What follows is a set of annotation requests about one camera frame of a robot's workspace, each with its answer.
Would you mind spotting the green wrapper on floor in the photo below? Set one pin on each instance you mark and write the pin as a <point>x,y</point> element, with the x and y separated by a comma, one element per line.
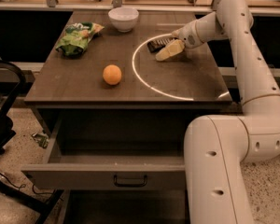
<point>41,139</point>

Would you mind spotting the orange fruit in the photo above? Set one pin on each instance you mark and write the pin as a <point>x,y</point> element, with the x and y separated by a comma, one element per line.
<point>112,74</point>

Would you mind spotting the black office chair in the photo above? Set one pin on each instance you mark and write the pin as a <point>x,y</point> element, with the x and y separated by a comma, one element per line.
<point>6,133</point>

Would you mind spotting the grey wooden cabinet table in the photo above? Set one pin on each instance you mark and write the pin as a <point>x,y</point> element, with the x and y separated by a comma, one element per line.
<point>189,82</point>

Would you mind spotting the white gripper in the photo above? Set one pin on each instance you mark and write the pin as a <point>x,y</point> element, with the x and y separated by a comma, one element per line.
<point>188,35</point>

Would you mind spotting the white ceramic bowl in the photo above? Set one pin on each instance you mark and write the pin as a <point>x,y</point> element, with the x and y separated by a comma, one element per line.
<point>123,18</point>

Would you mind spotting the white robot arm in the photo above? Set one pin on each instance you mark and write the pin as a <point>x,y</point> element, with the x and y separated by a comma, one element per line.
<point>215,145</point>

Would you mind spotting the black drawer handle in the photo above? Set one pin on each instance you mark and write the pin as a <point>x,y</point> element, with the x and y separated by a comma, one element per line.
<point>133,182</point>

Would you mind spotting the green chip bag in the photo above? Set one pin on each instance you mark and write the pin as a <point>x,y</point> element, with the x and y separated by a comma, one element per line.
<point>77,37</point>

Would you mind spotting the grey open drawer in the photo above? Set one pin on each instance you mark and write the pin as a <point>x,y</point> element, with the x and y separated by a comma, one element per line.
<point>87,148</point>

